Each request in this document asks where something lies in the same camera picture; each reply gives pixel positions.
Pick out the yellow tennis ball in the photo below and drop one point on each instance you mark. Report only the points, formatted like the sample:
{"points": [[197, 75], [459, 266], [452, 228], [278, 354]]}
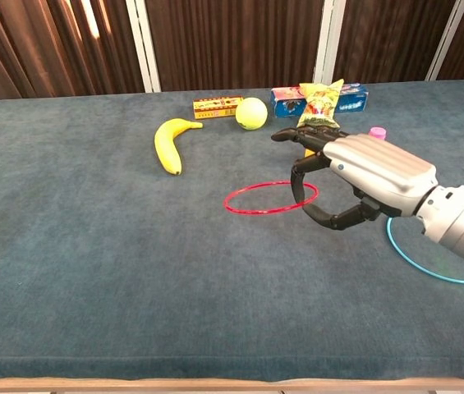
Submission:
{"points": [[251, 113]]}

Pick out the white window frame post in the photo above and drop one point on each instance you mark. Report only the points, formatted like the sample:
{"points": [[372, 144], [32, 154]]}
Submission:
{"points": [[328, 41], [447, 37], [143, 45]]}

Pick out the blue upholstered table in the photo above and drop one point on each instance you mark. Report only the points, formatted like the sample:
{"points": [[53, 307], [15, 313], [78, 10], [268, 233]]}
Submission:
{"points": [[92, 246]]}

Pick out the blue cookie box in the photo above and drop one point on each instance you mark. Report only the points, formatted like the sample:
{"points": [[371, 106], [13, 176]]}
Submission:
{"points": [[355, 100]]}

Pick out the red yellow cardboard box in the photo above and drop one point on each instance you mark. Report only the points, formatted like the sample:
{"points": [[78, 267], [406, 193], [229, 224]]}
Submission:
{"points": [[215, 107]]}

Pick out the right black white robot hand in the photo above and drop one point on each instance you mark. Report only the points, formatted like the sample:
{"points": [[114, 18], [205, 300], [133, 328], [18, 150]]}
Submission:
{"points": [[375, 164]]}

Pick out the pink small cup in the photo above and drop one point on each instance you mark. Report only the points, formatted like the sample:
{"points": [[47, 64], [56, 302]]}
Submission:
{"points": [[378, 132]]}

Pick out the yellow banana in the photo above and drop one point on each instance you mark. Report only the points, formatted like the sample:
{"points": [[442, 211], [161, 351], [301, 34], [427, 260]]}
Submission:
{"points": [[166, 143]]}

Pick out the yellow green snack bag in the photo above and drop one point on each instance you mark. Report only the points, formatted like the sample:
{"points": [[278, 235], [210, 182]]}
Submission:
{"points": [[318, 106]]}

